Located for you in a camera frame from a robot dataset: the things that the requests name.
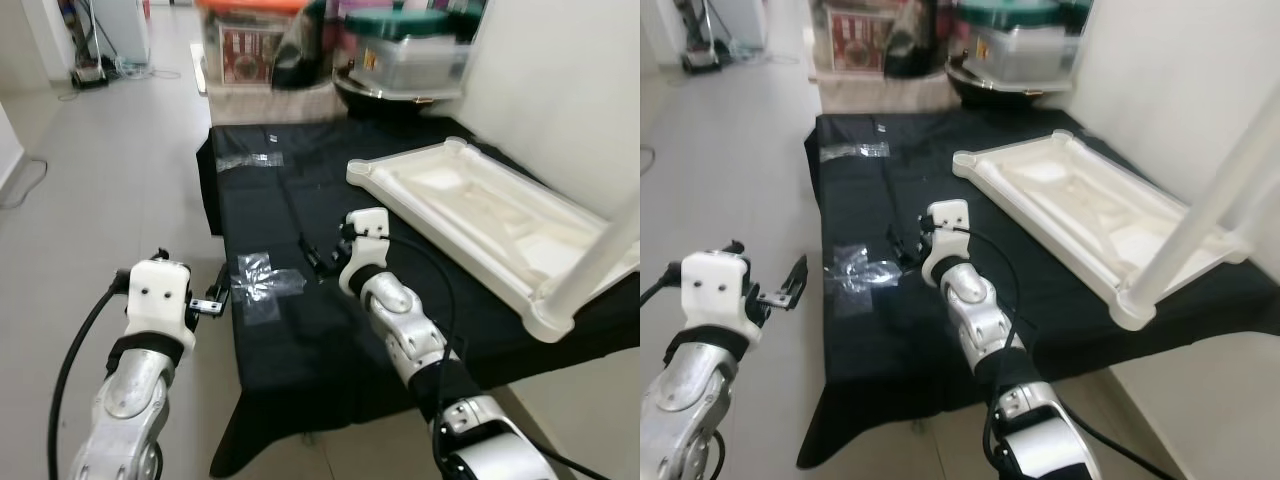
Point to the clear plastic storage box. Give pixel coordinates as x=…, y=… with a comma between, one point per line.
x=415, y=65
x=1030, y=58

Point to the crumpled clear tape patch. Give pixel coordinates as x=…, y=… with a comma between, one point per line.
x=262, y=285
x=860, y=278

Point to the black bag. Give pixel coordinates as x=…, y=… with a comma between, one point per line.
x=918, y=40
x=300, y=48

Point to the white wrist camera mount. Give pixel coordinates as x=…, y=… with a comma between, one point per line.
x=160, y=295
x=948, y=235
x=720, y=290
x=365, y=250

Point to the black wok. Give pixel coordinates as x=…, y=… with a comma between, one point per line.
x=370, y=100
x=985, y=98

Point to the white plastic table leg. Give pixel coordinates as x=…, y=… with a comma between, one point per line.
x=1210, y=200
x=600, y=255

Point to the red printed carton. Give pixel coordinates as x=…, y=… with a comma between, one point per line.
x=868, y=42
x=250, y=55

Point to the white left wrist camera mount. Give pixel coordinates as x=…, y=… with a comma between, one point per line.
x=720, y=290
x=160, y=295

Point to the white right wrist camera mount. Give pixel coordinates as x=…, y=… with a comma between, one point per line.
x=948, y=235
x=365, y=250

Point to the clear tape strip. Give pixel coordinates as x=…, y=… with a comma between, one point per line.
x=855, y=150
x=250, y=160

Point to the green pot lid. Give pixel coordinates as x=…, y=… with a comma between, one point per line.
x=400, y=22
x=1015, y=15

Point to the white plastic table top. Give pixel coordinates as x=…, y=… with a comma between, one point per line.
x=450, y=190
x=1050, y=180

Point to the black tablecloth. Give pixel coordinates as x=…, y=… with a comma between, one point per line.
x=900, y=350
x=330, y=350

